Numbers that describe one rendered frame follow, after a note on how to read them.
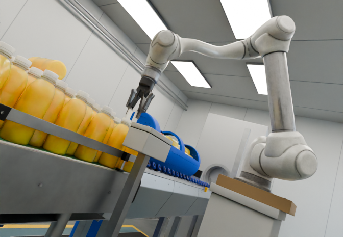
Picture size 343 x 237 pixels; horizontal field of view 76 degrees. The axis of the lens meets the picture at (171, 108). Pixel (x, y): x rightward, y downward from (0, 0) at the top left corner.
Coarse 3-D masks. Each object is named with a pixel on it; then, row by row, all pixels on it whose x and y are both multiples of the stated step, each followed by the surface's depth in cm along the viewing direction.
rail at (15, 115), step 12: (12, 108) 53; (12, 120) 54; (24, 120) 56; (36, 120) 58; (48, 132) 62; (60, 132) 65; (72, 132) 69; (84, 144) 74; (96, 144) 78; (120, 156) 90; (132, 156) 97
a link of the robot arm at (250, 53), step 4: (244, 40) 120; (248, 40) 118; (244, 44) 118; (248, 44) 117; (248, 48) 118; (252, 48) 116; (248, 52) 119; (252, 52) 117; (256, 52) 116; (244, 56) 120; (248, 56) 120; (252, 56) 120; (256, 56) 120; (260, 56) 122
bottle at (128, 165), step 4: (128, 148) 101; (128, 152) 100; (132, 152) 100; (136, 152) 101; (120, 160) 100; (120, 164) 99; (128, 164) 99; (132, 164) 100; (124, 168) 98; (128, 168) 99
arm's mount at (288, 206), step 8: (224, 176) 110; (216, 184) 111; (224, 184) 109; (232, 184) 107; (240, 184) 105; (240, 192) 103; (248, 192) 102; (256, 192) 100; (264, 192) 99; (256, 200) 99; (264, 200) 97; (272, 200) 96; (280, 200) 94; (288, 200) 93; (280, 208) 93; (288, 208) 92
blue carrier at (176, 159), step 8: (144, 120) 129; (152, 120) 126; (176, 136) 162; (184, 144) 200; (168, 152) 139; (176, 152) 148; (184, 152) 160; (192, 152) 200; (152, 160) 133; (168, 160) 144; (176, 160) 152; (184, 160) 163; (192, 160) 176; (200, 160) 194; (176, 168) 161; (184, 168) 170; (192, 168) 181
